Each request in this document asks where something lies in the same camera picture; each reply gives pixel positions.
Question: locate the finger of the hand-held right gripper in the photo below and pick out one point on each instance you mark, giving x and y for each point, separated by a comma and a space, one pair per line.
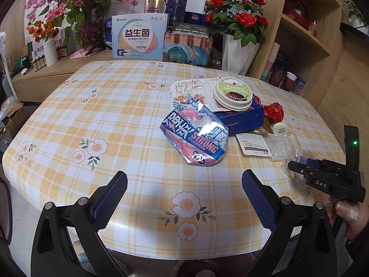
312, 163
297, 168

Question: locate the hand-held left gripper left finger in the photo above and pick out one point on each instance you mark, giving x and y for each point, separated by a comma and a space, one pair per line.
111, 199

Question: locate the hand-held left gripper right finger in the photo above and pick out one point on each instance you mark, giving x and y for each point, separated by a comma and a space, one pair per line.
256, 196

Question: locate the clear plastic wrapper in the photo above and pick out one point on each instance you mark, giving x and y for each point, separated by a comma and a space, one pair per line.
279, 150

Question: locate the white label card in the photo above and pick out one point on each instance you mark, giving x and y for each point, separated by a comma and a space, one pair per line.
253, 144

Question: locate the red foil wrapper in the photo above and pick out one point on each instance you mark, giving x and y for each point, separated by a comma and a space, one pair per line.
274, 112

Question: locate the blue cardboard box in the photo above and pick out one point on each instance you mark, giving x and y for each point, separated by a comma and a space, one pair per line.
245, 118

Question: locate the blue pink snack bag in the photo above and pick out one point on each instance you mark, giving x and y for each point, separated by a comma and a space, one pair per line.
196, 138

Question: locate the round yogurt cup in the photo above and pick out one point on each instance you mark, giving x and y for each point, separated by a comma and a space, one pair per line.
232, 92

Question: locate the white floral plastic package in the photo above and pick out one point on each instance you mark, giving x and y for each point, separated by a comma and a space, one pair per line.
187, 88

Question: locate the person's right hand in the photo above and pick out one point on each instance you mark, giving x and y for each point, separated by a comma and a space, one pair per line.
350, 212

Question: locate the small blue box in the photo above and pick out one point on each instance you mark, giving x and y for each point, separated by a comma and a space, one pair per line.
300, 86

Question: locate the red cup with white rim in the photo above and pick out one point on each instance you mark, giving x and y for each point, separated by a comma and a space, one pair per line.
291, 82

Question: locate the yellow plaid floral tablecloth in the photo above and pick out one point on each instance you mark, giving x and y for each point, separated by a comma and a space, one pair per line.
115, 115

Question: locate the dark drinking glass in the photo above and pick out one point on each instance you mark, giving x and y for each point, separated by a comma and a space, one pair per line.
277, 77

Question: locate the stack of pastel cups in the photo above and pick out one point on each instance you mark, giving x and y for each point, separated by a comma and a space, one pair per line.
269, 69

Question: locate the dark blue shelf box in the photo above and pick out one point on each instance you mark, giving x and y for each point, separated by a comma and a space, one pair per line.
283, 60

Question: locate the open cardboard box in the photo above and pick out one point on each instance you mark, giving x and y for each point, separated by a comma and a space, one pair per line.
14, 118

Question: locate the white faceted vase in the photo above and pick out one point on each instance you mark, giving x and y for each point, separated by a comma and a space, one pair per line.
236, 54

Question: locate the wooden cabinet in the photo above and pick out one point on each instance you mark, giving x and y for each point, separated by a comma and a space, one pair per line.
43, 83

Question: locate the glass perfume bottle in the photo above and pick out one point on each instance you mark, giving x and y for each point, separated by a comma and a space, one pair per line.
313, 27

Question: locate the pink cloth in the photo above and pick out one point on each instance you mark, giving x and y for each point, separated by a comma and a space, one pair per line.
80, 54

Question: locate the red basket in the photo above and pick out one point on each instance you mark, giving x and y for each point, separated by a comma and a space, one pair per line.
295, 14

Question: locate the black mini tripod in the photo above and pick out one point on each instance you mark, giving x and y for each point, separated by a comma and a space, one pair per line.
96, 47

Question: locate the wooden shelf unit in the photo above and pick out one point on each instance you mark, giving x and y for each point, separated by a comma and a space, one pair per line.
302, 8

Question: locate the row of small brown bottles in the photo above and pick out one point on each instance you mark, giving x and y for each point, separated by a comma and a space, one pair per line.
36, 63

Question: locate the red rose bouquet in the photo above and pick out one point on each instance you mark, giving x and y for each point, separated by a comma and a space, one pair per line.
245, 18

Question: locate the pink rose pot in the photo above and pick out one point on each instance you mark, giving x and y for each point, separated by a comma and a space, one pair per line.
354, 10

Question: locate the copper striped package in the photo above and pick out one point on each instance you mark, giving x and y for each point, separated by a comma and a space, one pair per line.
187, 49

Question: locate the light blue printed box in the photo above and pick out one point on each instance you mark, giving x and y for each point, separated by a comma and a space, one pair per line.
138, 37

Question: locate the white blue carton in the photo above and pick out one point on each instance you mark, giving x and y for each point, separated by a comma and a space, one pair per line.
108, 31

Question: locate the purple artificial flower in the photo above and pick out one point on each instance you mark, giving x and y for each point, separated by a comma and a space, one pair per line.
88, 33

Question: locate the white printed box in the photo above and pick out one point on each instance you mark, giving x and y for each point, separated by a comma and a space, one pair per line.
39, 47

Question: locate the dark paper bag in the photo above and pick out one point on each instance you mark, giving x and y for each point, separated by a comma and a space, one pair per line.
29, 47

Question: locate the dark green box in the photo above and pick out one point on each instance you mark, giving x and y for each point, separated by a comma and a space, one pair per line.
190, 28

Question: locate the orange artificial flowers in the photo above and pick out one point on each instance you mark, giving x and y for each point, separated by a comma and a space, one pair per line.
40, 31

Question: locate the navy box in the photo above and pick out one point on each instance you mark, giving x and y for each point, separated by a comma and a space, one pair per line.
192, 17

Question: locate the white small fan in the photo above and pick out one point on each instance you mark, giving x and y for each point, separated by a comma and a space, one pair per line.
2, 39

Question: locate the pink blossom arrangement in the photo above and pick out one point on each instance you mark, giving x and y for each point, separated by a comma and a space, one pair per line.
57, 8

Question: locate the silver box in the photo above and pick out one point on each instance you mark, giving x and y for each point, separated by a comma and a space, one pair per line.
154, 5

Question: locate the dark blue patterned box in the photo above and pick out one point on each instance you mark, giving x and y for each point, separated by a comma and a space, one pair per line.
175, 8

